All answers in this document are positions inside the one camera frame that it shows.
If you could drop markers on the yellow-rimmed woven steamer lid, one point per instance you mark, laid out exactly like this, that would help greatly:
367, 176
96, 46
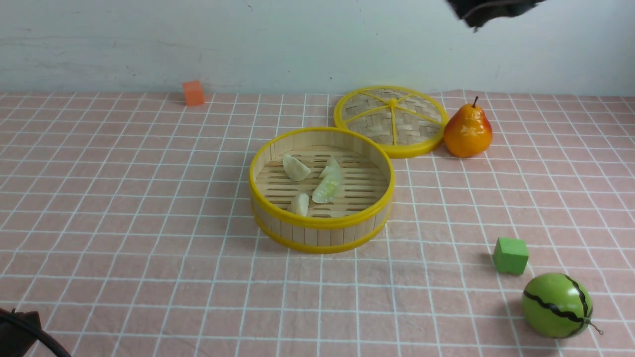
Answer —
403, 122

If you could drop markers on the green foam cube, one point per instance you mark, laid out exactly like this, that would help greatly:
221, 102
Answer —
511, 256

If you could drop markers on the greenish dumpling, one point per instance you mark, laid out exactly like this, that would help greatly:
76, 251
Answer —
332, 167
328, 188

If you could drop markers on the pale dumpling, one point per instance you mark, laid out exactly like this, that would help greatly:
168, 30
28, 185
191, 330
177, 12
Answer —
294, 168
300, 205

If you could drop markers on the green toy watermelon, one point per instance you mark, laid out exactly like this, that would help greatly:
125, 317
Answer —
557, 306

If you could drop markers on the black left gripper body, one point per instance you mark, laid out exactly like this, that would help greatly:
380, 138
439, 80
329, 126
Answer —
14, 342

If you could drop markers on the yellow-rimmed bamboo steamer tray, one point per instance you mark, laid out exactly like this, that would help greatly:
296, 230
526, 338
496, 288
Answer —
357, 214

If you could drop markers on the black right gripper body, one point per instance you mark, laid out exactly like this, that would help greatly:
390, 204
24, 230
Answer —
476, 13

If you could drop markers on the orange foam cube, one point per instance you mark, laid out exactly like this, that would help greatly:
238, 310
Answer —
193, 93

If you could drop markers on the orange toy pear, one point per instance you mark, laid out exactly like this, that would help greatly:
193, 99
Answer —
468, 132

